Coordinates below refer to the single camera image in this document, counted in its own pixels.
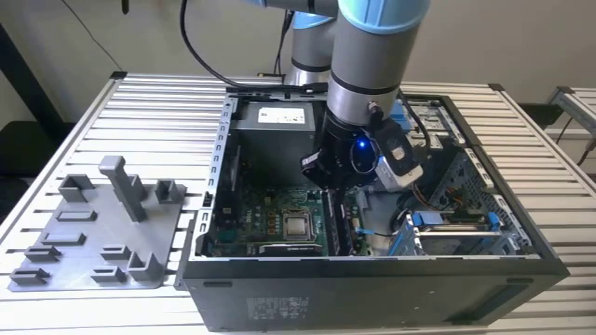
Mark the grey power supply unit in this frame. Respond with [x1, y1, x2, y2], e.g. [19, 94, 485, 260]
[231, 100, 327, 186]

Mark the blue drive carrier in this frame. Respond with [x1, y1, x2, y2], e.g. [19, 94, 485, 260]
[391, 99, 414, 135]

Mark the silver CPU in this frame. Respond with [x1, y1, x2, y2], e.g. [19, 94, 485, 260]
[285, 216, 313, 238]

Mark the green motherboard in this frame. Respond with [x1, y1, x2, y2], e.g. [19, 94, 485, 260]
[207, 184, 374, 258]

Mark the grey metal drive cage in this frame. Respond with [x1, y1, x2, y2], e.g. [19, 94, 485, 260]
[401, 99, 461, 168]

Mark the blue disk carrier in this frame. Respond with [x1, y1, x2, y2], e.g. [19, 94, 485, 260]
[413, 211, 503, 233]

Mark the black graphics card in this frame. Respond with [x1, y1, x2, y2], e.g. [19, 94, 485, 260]
[258, 243, 323, 258]

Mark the silver hard disk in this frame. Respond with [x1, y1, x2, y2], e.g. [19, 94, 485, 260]
[419, 232, 507, 255]

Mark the black open PC case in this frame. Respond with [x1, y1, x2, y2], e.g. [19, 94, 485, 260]
[175, 87, 570, 332]

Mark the black box beside table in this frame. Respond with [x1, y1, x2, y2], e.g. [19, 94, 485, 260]
[518, 102, 563, 131]

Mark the grey plastic part rack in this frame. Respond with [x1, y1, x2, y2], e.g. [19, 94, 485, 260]
[7, 156, 187, 294]

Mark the metal slat side table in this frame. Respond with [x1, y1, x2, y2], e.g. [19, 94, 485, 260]
[545, 85, 596, 140]

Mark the black bulky object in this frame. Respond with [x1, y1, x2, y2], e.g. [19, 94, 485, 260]
[0, 120, 79, 217]

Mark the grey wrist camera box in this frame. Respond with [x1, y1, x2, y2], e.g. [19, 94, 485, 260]
[370, 120, 426, 193]

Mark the orange wire bundle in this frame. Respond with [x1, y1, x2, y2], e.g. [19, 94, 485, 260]
[413, 184, 433, 212]

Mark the blue wire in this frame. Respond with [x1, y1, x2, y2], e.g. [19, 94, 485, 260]
[354, 227, 398, 238]

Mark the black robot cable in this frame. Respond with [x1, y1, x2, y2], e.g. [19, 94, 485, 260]
[179, 0, 330, 94]

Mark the thin black wall wire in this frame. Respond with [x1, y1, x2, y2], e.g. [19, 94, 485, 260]
[61, 0, 123, 73]

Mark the black slanted post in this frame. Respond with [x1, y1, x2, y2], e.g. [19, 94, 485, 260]
[0, 22, 62, 130]

